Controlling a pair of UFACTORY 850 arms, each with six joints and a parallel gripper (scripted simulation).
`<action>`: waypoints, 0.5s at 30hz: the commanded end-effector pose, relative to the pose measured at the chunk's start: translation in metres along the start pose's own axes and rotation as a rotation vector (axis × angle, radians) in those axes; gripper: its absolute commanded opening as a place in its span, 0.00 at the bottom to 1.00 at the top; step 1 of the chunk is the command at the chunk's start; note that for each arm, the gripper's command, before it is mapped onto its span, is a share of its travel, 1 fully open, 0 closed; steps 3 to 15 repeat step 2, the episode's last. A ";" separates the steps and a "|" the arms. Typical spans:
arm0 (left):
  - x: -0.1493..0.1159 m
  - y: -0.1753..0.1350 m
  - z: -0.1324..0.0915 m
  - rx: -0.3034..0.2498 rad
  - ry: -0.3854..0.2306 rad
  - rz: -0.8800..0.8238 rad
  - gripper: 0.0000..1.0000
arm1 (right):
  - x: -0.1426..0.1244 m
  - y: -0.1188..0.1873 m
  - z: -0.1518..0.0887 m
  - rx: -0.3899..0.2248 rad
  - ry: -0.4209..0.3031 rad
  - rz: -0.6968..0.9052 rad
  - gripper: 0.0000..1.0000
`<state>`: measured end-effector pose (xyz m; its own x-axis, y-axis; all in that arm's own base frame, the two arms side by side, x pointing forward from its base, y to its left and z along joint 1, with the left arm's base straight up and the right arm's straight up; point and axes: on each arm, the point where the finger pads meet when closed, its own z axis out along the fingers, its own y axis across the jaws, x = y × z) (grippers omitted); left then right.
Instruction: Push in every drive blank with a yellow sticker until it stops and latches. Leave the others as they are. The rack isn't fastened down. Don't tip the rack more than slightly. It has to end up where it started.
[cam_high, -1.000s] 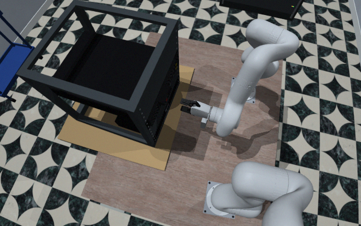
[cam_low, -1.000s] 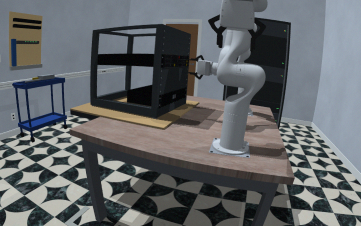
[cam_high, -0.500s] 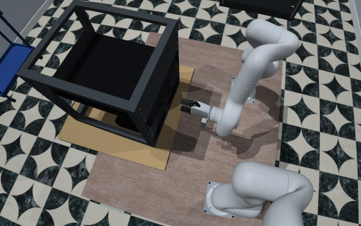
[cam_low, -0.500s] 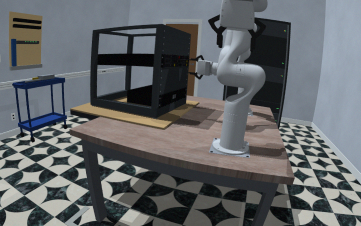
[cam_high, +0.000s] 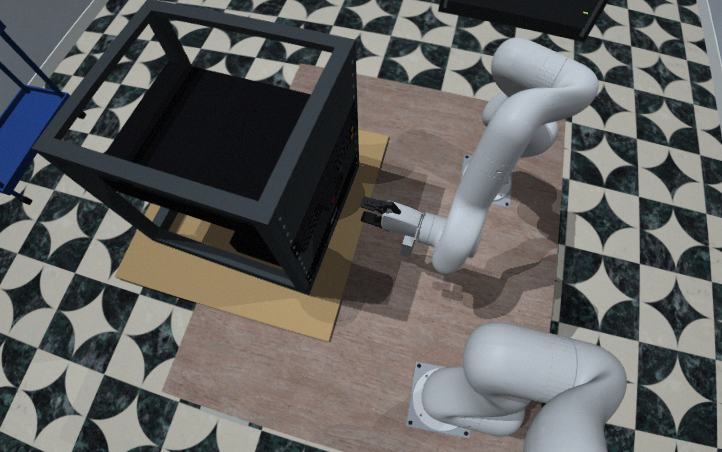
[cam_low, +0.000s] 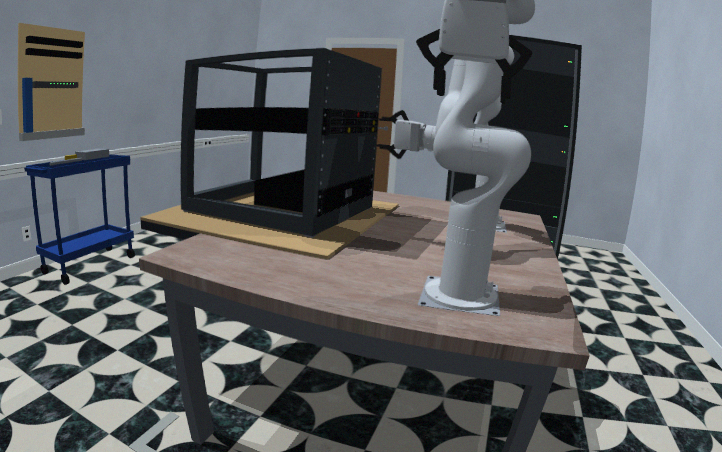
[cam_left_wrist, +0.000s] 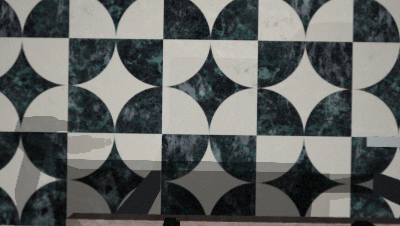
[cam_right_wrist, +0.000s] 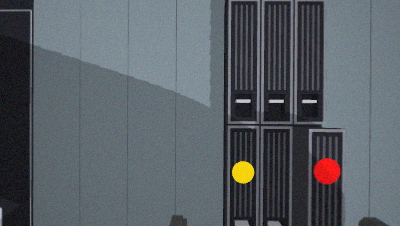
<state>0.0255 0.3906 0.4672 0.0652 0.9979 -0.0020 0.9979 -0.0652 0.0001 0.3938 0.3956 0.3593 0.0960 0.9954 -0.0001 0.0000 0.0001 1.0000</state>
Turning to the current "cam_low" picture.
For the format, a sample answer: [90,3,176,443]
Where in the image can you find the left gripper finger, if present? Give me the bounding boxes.
[416,29,454,96]
[496,35,532,104]

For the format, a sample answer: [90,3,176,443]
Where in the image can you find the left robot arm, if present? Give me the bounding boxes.
[425,61,531,311]

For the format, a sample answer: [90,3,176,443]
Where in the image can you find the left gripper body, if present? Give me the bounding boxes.
[439,0,509,64]

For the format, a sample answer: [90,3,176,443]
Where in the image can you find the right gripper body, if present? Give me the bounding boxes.
[394,120,426,150]

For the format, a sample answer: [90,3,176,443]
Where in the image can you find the black metal rack frame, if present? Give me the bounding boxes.
[181,48,382,238]

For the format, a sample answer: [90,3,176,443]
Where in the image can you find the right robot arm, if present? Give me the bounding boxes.
[410,46,514,230]

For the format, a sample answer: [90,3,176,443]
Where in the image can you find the tan flat board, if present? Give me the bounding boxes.
[140,200,399,260]

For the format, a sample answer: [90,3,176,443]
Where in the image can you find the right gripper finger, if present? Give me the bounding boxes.
[378,110,409,123]
[377,144,406,159]

